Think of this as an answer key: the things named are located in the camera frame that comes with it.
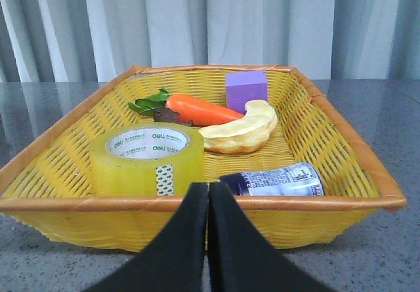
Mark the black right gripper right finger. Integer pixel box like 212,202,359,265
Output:
208,182,333,291

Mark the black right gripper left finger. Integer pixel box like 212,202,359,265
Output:
87,182,209,291

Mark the grey curtain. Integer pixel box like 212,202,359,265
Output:
1,0,419,83

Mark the yellow woven basket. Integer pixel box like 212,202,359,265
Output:
1,65,406,251

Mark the yellow packing tape roll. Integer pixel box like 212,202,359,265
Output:
89,121,204,196

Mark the purple foam cube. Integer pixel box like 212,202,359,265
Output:
225,70,268,114

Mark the blue white can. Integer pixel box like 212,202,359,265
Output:
219,162,324,196

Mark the orange toy carrot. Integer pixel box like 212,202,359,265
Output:
128,88,244,126

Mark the pale yellow toy croissant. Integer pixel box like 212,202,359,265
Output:
199,100,278,154

